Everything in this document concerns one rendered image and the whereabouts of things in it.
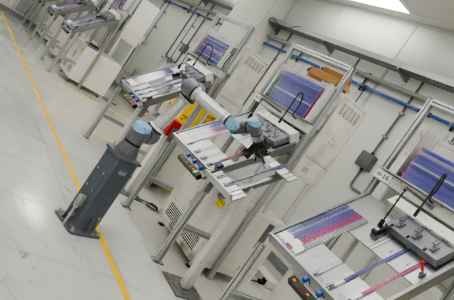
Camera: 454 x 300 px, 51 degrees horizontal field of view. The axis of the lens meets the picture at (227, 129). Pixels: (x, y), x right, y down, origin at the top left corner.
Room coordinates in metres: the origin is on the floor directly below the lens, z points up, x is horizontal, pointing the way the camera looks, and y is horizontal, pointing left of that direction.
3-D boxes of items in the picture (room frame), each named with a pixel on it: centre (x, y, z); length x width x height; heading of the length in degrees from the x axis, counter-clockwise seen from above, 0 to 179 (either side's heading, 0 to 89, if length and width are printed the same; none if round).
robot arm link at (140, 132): (2.95, 0.44, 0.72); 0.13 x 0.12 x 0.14; 163
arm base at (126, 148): (2.95, 0.44, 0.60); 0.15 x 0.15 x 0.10
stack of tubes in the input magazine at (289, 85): (3.75, -0.31, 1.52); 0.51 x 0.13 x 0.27; 36
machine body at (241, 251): (3.87, -0.38, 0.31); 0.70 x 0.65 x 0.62; 36
